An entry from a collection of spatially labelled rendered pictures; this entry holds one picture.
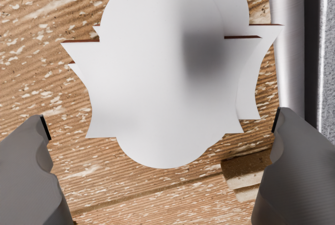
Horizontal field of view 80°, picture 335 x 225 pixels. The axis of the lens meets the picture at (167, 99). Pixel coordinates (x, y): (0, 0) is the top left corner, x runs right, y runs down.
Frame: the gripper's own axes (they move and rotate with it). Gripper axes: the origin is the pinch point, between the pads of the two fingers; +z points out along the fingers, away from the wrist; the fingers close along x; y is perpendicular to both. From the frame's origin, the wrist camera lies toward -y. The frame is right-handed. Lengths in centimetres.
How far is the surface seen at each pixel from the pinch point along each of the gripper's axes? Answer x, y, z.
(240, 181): 7.4, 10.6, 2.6
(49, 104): -10.3, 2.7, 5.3
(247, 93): 6.4, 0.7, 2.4
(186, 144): 1.8, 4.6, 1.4
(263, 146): 10.5, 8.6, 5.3
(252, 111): 7.1, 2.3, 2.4
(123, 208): -5.4, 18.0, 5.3
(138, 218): -3.7, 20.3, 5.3
